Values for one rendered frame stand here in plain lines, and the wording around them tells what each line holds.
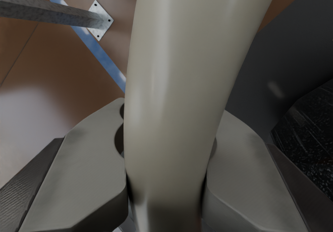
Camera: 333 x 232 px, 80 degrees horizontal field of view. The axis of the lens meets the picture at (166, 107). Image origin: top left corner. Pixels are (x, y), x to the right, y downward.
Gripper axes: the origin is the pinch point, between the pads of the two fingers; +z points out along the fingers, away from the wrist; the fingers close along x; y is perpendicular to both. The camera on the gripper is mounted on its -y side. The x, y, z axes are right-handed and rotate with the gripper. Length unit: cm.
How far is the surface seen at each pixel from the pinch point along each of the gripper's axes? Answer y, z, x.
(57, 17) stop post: 8, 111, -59
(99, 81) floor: 59, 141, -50
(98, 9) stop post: 6, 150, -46
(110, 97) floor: 70, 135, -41
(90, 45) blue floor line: 32, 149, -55
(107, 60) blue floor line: 41, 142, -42
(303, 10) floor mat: -1, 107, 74
